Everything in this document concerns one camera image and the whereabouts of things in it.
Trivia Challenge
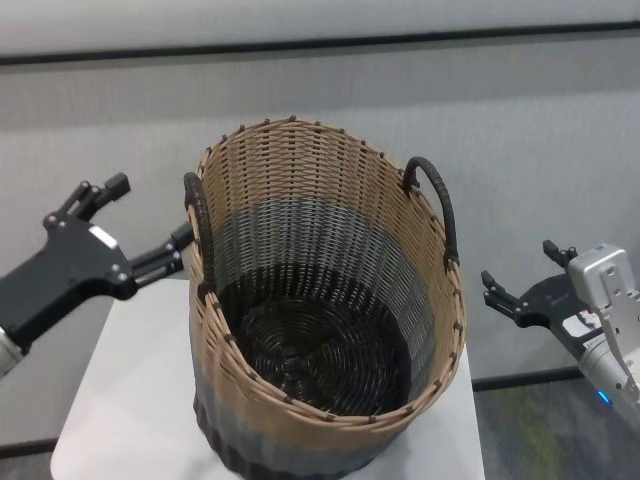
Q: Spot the black wall trim strip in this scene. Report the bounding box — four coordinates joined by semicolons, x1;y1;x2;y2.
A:
0;22;640;66

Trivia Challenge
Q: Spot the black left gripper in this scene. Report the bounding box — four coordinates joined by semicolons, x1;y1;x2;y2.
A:
0;171;195;347

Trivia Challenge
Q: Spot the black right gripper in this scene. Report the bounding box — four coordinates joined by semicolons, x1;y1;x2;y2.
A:
479;239;609;361

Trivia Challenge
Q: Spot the white rounded pedestal table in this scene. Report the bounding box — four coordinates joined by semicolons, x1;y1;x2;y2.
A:
49;277;486;480

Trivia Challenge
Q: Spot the tan grey woven laundry basket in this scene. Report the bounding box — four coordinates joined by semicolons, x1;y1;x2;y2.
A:
183;115;467;474

